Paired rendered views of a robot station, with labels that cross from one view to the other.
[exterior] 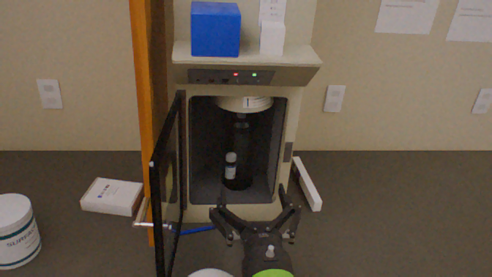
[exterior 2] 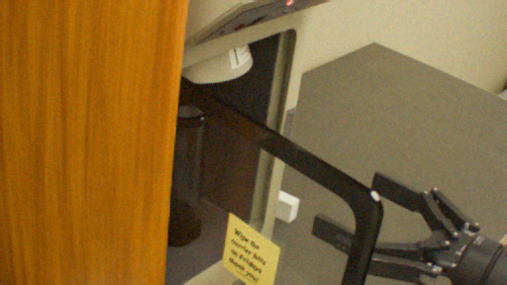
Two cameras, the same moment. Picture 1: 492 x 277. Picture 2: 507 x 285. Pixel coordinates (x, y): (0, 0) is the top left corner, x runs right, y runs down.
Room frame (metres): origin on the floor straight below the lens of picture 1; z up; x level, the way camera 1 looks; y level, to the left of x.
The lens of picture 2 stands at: (0.26, 0.65, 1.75)
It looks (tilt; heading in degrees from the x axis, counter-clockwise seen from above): 30 degrees down; 312
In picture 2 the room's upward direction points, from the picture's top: 9 degrees clockwise
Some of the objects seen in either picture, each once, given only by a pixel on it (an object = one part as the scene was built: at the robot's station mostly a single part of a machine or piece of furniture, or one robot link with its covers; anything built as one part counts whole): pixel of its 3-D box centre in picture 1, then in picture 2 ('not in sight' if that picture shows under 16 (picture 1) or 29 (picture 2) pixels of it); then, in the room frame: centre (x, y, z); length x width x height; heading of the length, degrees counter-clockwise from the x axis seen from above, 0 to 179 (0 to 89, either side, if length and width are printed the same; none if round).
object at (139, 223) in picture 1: (149, 213); not in sight; (0.63, 0.19, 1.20); 0.10 x 0.05 x 0.03; 2
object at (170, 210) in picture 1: (169, 196); (240, 281); (0.70, 0.17, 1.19); 0.30 x 0.01 x 0.40; 2
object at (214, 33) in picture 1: (214, 28); not in sight; (0.82, 0.08, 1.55); 0.10 x 0.10 x 0.09; 8
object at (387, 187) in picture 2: (282, 197); (395, 191); (0.69, -0.10, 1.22); 0.07 x 0.01 x 0.03; 9
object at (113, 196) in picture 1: (113, 196); not in sight; (0.94, 0.40, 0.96); 0.16 x 0.12 x 0.04; 86
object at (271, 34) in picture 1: (271, 37); not in sight; (0.84, -0.04, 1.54); 0.05 x 0.05 x 0.06; 3
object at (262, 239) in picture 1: (261, 242); (458, 256); (0.55, -0.05, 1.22); 0.09 x 0.08 x 0.07; 9
